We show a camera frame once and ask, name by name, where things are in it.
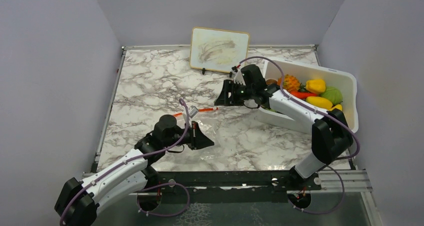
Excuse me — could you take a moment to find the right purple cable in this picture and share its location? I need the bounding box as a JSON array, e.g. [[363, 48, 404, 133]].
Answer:
[[235, 56, 361, 161]]

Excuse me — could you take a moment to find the white plastic bin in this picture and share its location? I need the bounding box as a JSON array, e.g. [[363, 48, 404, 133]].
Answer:
[[255, 57, 359, 134]]

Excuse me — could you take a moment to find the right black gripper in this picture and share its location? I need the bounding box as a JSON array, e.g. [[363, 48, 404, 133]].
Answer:
[[215, 79, 255, 107]]

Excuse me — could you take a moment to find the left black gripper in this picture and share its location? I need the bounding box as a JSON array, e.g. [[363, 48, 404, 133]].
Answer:
[[164, 121, 215, 151]]

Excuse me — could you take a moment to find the brown kiwi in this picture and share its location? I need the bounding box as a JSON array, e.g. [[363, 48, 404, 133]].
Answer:
[[265, 79, 278, 85]]

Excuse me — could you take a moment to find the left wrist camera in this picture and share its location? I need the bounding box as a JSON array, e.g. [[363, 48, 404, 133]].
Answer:
[[188, 105, 199, 118]]

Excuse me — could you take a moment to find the purple cable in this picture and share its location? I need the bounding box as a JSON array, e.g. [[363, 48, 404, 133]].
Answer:
[[59, 97, 190, 226], [235, 56, 361, 161]]

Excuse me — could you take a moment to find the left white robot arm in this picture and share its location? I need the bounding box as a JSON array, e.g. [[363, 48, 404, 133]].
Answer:
[[54, 114, 215, 226]]

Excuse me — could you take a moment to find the yellow pear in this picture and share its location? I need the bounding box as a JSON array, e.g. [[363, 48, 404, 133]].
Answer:
[[328, 104, 343, 111]]

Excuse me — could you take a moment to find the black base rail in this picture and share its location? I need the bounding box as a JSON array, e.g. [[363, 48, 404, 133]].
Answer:
[[89, 169, 372, 206]]

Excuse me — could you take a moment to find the yellow mango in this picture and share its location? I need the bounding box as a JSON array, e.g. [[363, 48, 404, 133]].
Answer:
[[305, 96, 333, 110]]

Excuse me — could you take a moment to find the yellow bell pepper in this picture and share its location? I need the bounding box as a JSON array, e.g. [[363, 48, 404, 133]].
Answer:
[[305, 79, 327, 95]]

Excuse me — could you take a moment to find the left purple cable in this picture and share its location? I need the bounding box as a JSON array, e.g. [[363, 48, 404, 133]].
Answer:
[[59, 97, 190, 226]]

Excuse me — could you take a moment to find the clear zip bag orange zipper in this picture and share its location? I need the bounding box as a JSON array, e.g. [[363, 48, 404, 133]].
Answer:
[[173, 106, 219, 145]]

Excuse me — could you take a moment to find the red carrot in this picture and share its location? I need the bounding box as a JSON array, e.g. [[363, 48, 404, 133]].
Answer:
[[290, 91, 318, 100]]

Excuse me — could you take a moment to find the green cabbage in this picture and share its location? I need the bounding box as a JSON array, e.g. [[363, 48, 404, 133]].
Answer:
[[319, 86, 343, 105]]

